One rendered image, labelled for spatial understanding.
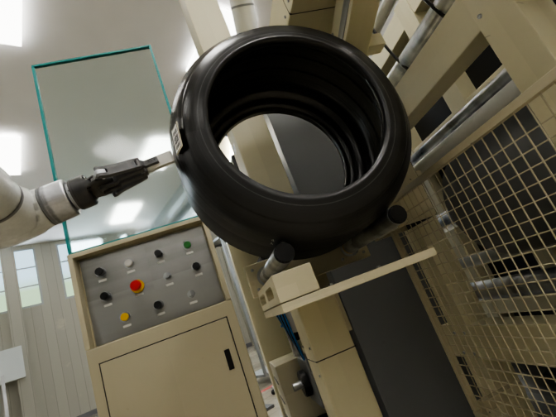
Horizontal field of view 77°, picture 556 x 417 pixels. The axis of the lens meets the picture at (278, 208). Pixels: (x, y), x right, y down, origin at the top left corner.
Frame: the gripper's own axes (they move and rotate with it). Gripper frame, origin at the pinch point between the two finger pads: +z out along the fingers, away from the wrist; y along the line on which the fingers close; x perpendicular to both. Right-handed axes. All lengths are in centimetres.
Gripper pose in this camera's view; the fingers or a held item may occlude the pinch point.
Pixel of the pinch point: (159, 161)
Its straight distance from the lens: 90.1
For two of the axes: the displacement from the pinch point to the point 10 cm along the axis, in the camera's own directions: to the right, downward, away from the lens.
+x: 4.8, 8.5, -2.2
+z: 8.7, -4.2, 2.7
